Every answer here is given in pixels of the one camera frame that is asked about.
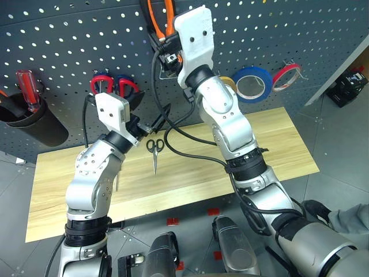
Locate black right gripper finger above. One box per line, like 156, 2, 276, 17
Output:
140, 0, 159, 35

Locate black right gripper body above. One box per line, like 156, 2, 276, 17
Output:
148, 31, 185, 79

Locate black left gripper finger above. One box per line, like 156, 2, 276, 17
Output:
149, 103, 173, 134
126, 90, 146, 113

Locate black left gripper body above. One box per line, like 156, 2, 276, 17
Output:
127, 113, 154, 141

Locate orange handled pliers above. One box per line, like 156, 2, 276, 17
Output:
146, 0, 178, 44

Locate yellow tape roll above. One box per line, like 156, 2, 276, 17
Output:
220, 76, 236, 93

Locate grey perforated pegboard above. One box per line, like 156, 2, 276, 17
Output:
0, 0, 369, 164

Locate blue tape roll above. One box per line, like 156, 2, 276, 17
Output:
231, 66, 273, 104

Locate red tape roll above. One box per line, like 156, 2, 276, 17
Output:
272, 63, 303, 93

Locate metal pegboard hook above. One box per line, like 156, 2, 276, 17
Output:
281, 58, 310, 81

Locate small black scissors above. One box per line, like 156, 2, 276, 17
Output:
145, 138, 165, 176

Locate black tool holder cup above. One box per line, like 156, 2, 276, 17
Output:
0, 91, 70, 147

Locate silver black rounded robot leg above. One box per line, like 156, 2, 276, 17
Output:
212, 215, 262, 276
146, 231, 180, 277

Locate black box with label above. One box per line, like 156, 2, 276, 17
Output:
325, 68, 369, 108

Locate grey fabric sleeve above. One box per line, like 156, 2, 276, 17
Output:
327, 203, 369, 241

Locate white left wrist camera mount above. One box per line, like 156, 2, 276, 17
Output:
95, 92, 140, 145

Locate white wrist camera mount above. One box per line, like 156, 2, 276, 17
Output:
95, 92, 140, 145
173, 5, 216, 88

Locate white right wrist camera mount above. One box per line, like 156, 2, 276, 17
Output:
173, 5, 216, 88

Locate red handled scissors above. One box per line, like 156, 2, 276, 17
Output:
91, 70, 140, 99

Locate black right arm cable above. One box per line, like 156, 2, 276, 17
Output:
150, 51, 303, 236

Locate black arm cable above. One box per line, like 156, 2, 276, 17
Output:
82, 95, 96, 148
150, 51, 303, 236

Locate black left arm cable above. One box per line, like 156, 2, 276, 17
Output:
82, 95, 96, 148

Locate red handled screwdriver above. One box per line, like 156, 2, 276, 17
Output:
15, 69, 40, 114

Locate black metal bracket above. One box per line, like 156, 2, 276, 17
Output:
117, 252, 146, 277

